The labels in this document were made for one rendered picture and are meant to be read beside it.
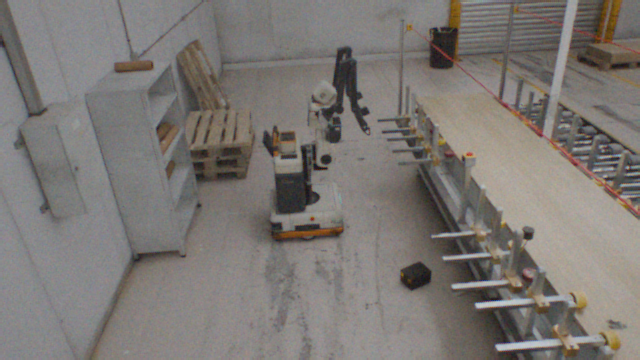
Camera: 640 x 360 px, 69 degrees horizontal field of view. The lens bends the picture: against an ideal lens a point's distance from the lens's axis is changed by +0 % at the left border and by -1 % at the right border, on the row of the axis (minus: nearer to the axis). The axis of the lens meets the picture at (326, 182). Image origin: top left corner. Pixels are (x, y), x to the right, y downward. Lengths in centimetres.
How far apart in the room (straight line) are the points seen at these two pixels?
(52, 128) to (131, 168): 115
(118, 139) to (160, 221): 79
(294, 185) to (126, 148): 138
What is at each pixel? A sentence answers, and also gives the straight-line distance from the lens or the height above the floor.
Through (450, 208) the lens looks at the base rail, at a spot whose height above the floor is 70.
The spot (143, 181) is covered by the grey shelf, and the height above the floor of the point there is 79.
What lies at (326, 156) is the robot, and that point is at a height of 76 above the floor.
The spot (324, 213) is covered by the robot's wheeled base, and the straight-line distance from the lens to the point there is 421.
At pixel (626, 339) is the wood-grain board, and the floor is 90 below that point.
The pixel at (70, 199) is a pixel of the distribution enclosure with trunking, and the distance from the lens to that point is 321.
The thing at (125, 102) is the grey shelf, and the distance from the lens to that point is 383.
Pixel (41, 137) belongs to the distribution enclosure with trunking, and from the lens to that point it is 308.
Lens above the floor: 254
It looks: 29 degrees down
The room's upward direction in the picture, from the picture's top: 3 degrees counter-clockwise
